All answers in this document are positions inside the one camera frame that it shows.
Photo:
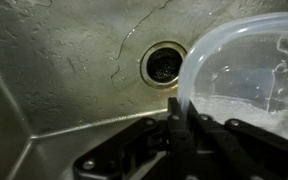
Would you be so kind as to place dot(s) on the clear plastic bowl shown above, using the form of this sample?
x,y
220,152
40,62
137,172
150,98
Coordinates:
x,y
250,60

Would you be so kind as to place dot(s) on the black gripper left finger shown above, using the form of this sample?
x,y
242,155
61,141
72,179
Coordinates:
x,y
144,150

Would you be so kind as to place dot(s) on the round sink drain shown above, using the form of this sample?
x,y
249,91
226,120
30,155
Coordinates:
x,y
162,65

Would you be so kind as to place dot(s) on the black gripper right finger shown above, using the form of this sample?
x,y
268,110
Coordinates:
x,y
244,150

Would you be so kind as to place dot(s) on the stainless steel sink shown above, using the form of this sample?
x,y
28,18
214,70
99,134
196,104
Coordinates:
x,y
67,66

